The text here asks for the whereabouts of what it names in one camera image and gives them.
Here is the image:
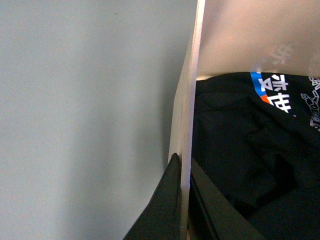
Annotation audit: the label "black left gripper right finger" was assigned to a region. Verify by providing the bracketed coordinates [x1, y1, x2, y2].
[189, 159, 264, 240]

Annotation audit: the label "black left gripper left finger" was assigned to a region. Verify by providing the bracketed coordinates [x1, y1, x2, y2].
[124, 153, 181, 240]

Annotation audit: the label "beige plastic laundry hamper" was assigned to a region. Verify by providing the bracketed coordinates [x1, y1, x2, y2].
[169, 0, 320, 240]

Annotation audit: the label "black printed t-shirt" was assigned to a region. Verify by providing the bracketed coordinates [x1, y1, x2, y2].
[191, 72, 320, 240]

